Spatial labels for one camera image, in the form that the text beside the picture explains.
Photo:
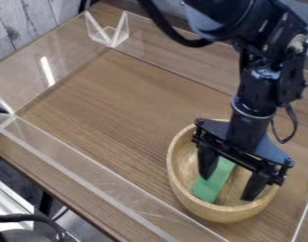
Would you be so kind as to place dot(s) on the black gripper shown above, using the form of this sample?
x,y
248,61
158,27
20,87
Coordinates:
x,y
240,140

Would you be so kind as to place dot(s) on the green rectangular block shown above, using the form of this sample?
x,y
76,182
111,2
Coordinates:
x,y
208,189

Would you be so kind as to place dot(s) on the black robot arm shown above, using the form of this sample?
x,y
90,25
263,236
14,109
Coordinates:
x,y
270,36

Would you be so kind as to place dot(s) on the brown wooden bowl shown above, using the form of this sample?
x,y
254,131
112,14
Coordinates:
x,y
228,209

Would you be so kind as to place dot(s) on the black table leg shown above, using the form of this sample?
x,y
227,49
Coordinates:
x,y
46,204

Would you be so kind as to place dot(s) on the clear acrylic enclosure wall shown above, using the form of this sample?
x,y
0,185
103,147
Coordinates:
x,y
98,95

